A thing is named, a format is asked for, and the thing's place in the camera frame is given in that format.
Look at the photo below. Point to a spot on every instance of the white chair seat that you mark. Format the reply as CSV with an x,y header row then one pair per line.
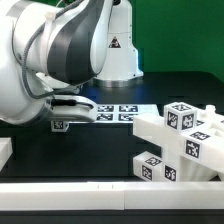
x,y
203,145

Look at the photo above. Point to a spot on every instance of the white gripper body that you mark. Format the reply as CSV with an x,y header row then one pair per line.
x,y
73,108

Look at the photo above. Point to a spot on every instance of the white chair back frame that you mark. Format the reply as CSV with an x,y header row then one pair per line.
x,y
149,127

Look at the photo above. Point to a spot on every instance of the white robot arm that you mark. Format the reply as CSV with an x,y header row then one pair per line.
x,y
47,52

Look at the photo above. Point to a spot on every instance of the white tag base sheet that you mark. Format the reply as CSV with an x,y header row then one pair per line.
x,y
123,113

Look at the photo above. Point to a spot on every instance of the white left wall block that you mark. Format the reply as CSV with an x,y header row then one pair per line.
x,y
5,151

